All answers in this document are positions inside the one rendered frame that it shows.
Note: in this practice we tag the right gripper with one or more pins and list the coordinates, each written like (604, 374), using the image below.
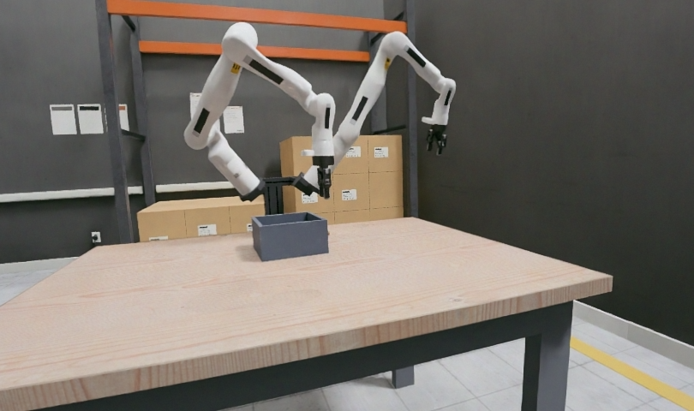
(324, 174)

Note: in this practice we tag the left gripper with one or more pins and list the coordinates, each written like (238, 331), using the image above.
(435, 136)

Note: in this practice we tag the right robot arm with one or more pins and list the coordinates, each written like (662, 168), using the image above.
(239, 45)

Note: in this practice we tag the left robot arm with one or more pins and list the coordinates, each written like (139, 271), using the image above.
(372, 85)

